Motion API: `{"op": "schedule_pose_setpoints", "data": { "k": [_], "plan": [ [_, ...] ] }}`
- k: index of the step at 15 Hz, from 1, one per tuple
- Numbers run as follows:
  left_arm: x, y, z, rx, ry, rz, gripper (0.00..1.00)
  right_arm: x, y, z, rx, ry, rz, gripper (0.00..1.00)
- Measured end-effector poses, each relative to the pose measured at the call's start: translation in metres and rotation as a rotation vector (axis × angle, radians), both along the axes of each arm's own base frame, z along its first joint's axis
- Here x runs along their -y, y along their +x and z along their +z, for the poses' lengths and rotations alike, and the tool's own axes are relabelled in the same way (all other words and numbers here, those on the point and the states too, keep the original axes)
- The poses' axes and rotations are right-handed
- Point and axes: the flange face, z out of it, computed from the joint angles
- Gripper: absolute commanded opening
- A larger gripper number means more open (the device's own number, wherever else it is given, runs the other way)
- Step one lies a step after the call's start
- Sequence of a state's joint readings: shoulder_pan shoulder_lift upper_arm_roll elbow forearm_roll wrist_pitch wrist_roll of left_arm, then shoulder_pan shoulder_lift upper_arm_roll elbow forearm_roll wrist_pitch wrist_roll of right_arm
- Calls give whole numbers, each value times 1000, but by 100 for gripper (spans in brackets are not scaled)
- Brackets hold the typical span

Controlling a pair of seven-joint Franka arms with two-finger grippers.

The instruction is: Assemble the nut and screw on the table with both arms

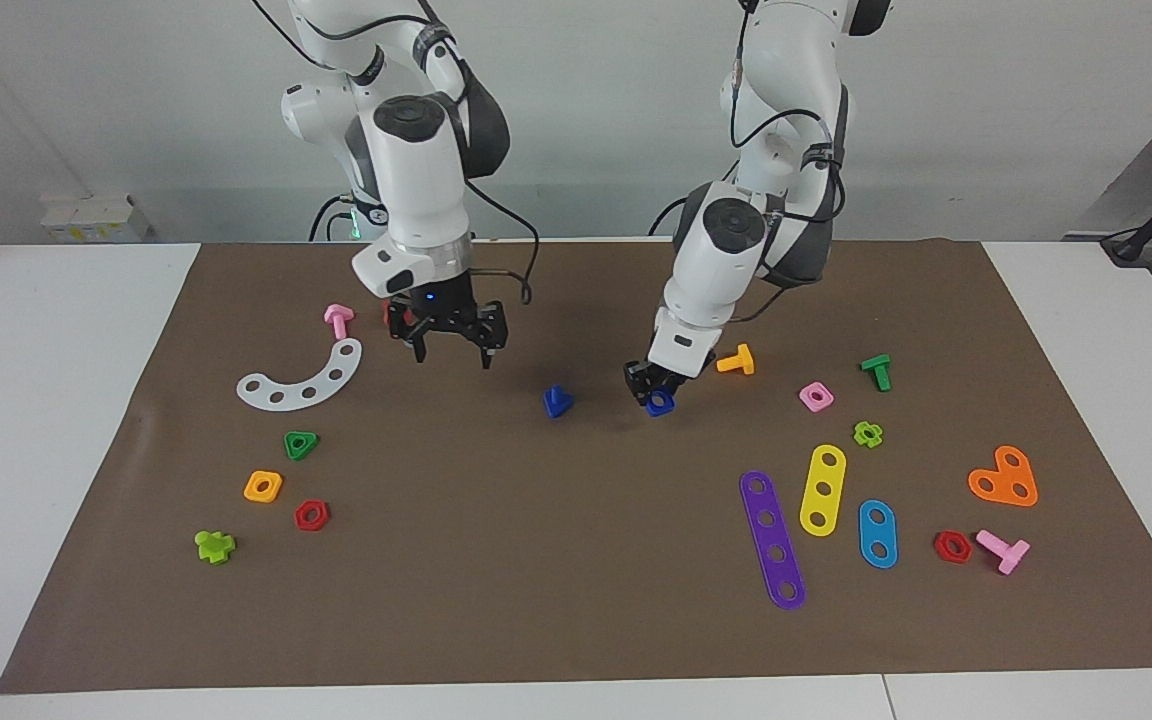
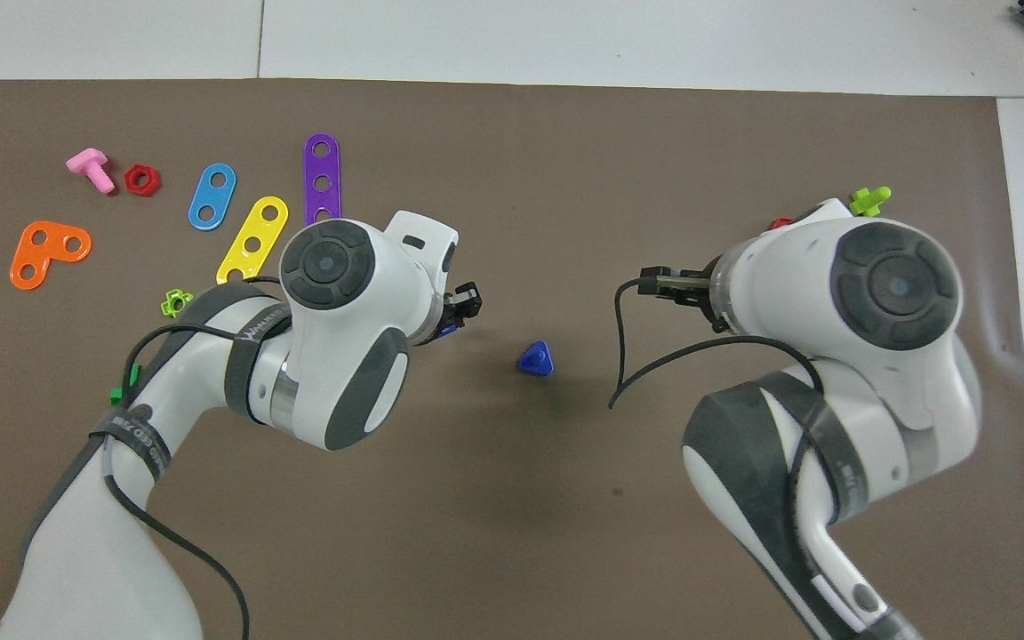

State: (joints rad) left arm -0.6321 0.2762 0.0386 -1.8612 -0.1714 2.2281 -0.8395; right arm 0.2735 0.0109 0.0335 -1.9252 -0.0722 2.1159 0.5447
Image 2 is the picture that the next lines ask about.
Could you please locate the purple four-hole plastic plate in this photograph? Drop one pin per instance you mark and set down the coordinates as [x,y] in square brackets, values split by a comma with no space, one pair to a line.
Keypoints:
[323,200]

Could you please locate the green cross-shaped plastic nut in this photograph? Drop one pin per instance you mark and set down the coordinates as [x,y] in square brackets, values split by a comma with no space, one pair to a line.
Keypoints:
[169,305]

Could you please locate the orange L-shaped plate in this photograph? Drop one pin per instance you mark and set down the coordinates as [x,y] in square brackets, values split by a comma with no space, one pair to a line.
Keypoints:
[50,252]

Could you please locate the blue square plastic nut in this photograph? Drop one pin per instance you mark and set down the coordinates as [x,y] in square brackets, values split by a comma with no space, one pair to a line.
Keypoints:
[444,332]

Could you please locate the pink plastic screw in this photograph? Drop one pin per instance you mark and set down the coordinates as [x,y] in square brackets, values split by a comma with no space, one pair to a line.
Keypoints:
[87,162]

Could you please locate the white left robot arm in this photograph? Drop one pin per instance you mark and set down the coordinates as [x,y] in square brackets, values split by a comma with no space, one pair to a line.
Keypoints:
[343,373]

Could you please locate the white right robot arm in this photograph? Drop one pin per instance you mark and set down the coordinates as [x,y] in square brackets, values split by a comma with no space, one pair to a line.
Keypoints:
[876,356]

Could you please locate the dark green plastic screw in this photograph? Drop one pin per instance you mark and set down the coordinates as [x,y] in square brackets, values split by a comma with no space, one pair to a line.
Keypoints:
[115,394]

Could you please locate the lime green cross-head screw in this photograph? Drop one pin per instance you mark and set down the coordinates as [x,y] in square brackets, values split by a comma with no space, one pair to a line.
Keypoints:
[866,204]

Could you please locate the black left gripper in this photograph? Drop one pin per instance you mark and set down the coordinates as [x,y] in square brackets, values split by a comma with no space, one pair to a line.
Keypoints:
[468,300]

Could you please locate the brown paper table mat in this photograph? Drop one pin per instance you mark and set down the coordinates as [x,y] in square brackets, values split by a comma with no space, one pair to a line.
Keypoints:
[512,533]

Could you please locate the red hexagon plastic nut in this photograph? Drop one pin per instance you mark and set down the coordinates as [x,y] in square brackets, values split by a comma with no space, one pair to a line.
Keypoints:
[153,187]
[780,223]

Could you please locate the yellow three-hole plastic plate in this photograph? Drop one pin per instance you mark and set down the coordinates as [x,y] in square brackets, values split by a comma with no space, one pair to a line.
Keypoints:
[261,229]

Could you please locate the blue triangle-head plastic screw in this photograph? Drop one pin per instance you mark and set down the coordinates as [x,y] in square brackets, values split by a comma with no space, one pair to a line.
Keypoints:
[536,359]

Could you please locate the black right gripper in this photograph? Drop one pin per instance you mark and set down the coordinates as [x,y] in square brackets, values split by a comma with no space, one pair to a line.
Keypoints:
[697,299]

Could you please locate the blue two-hole plastic plate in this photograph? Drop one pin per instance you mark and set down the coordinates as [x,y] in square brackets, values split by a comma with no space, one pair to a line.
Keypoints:
[212,196]

